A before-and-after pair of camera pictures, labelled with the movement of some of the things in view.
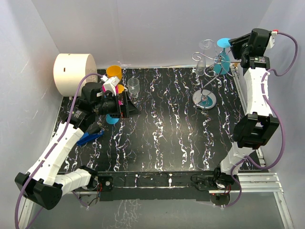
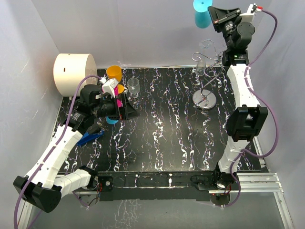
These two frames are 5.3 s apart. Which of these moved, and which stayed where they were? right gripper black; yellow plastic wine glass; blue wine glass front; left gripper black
Moved: right gripper black
Stayed: blue wine glass front; left gripper black; yellow plastic wine glass
